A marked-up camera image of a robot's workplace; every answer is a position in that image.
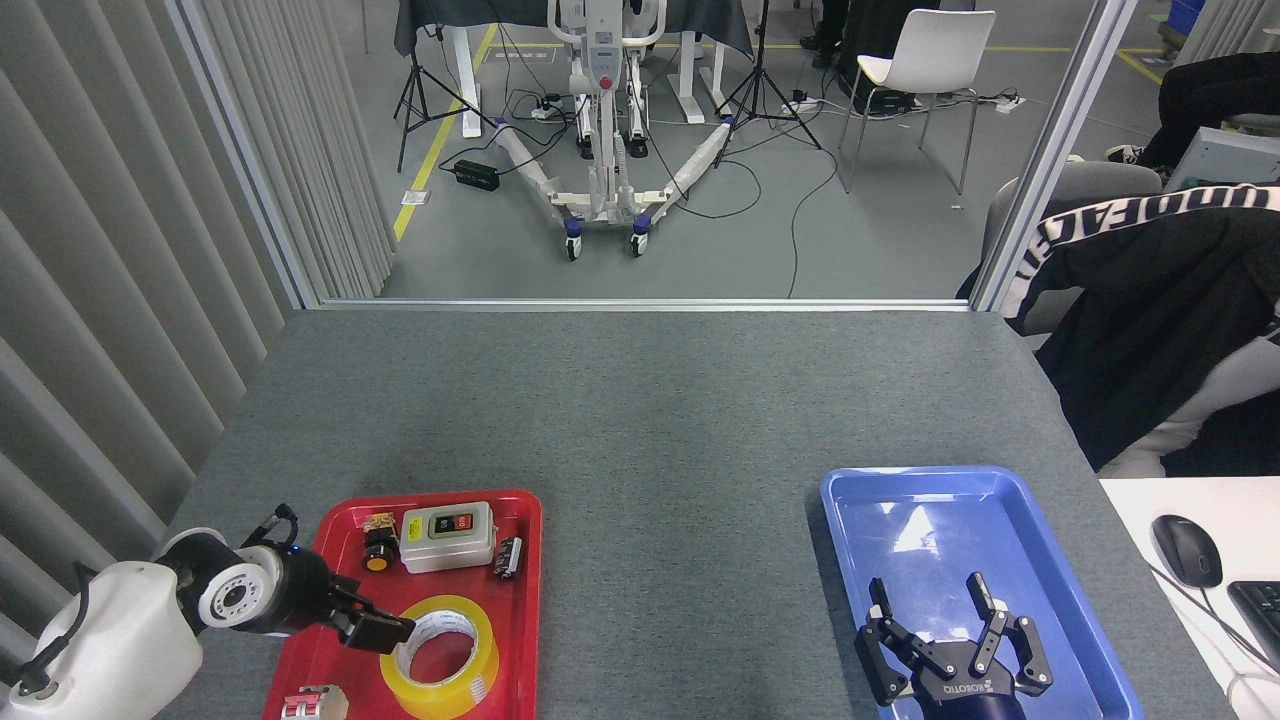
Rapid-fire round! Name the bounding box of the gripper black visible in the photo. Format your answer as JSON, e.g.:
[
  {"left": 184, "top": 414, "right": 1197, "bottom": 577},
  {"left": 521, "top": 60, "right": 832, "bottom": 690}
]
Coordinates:
[
  {"left": 262, "top": 545, "right": 418, "bottom": 655},
  {"left": 853, "top": 572, "right": 1055, "bottom": 720}
]

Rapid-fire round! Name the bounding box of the yellow tape roll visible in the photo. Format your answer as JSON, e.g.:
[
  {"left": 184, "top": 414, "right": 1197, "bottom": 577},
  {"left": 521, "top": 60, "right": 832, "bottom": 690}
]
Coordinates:
[{"left": 380, "top": 595, "right": 500, "bottom": 720}]

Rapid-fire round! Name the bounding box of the black orange push button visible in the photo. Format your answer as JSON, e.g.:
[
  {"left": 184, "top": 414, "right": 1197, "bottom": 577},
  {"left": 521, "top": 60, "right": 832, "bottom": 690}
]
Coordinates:
[{"left": 361, "top": 512, "right": 401, "bottom": 575}]

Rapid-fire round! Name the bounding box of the red white circuit breaker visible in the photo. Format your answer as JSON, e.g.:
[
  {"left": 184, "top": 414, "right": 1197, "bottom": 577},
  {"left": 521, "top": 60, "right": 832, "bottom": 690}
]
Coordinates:
[{"left": 280, "top": 684, "right": 349, "bottom": 720}]

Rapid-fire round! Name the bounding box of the red plastic tray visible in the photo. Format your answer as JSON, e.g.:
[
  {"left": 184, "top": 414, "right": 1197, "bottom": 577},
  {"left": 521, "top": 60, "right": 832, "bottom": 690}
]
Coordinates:
[{"left": 262, "top": 489, "right": 543, "bottom": 720}]

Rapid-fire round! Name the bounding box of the blue plastic tray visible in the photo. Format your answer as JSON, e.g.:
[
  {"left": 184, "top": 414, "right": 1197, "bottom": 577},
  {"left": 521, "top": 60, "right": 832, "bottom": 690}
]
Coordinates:
[{"left": 820, "top": 465, "right": 1144, "bottom": 720}]

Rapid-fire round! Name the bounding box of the white desk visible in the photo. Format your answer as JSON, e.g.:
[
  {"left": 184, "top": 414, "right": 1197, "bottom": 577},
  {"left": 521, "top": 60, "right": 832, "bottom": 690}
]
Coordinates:
[{"left": 1100, "top": 477, "right": 1280, "bottom": 720}]

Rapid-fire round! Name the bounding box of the black computer mouse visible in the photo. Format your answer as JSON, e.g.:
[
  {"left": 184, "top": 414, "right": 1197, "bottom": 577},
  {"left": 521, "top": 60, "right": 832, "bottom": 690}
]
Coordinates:
[{"left": 1151, "top": 514, "right": 1223, "bottom": 589}]

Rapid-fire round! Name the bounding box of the black keyboard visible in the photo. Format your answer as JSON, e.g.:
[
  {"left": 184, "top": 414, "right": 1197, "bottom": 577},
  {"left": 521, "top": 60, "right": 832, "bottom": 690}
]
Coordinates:
[{"left": 1227, "top": 580, "right": 1280, "bottom": 673}]

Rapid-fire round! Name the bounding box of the person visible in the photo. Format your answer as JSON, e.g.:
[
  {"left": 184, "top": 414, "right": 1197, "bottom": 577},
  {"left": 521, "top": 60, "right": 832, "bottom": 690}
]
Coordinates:
[
  {"left": 1104, "top": 52, "right": 1280, "bottom": 171},
  {"left": 958, "top": 183, "right": 1280, "bottom": 479},
  {"left": 800, "top": 0, "right": 851, "bottom": 53}
]

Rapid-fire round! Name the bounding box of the grey office chair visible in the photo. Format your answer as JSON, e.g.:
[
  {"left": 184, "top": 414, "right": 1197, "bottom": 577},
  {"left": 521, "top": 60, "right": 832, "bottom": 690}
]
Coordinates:
[{"left": 983, "top": 160, "right": 1166, "bottom": 336}]

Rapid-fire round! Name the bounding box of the white stand on wheels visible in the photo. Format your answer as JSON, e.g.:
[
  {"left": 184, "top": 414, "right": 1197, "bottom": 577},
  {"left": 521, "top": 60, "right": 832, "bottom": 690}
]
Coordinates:
[{"left": 495, "top": 0, "right": 736, "bottom": 263}]

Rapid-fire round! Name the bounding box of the black tripod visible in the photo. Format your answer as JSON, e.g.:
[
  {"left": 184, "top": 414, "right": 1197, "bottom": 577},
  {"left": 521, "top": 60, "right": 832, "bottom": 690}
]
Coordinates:
[
  {"left": 713, "top": 0, "right": 823, "bottom": 169},
  {"left": 393, "top": 0, "right": 496, "bottom": 173}
]

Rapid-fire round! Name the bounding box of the white plastic chair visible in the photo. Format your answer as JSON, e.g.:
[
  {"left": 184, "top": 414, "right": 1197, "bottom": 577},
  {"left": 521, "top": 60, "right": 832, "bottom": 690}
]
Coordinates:
[{"left": 838, "top": 10, "right": 997, "bottom": 196}]

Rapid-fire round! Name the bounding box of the black case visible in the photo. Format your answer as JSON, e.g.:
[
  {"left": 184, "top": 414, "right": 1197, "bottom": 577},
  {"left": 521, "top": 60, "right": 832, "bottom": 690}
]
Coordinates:
[{"left": 838, "top": 0, "right": 941, "bottom": 113}]

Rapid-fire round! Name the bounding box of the grey two-button switch box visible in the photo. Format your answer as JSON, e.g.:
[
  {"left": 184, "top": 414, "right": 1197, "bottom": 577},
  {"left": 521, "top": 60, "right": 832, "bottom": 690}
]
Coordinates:
[{"left": 399, "top": 502, "right": 498, "bottom": 575}]

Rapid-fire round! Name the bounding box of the black mouse cable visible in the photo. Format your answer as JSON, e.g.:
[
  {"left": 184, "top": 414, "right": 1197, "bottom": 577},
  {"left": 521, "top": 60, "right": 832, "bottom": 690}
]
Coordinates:
[{"left": 1140, "top": 560, "right": 1280, "bottom": 673}]

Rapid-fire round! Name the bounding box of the silver frame rail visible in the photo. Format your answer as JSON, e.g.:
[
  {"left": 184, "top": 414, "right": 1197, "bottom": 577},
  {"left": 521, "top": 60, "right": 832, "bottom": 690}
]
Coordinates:
[{"left": 318, "top": 297, "right": 973, "bottom": 313}]

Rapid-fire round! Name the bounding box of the black floor cable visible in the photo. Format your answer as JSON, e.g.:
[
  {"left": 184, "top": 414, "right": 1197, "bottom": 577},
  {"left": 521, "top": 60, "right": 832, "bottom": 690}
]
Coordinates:
[
  {"left": 787, "top": 100, "right": 841, "bottom": 299},
  {"left": 660, "top": 150, "right": 763, "bottom": 221}
]

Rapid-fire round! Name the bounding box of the silver frame post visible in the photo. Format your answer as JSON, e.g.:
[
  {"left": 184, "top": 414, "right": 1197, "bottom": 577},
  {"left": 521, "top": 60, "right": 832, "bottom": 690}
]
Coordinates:
[
  {"left": 970, "top": 0, "right": 1141, "bottom": 313},
  {"left": 165, "top": 0, "right": 321, "bottom": 309}
]

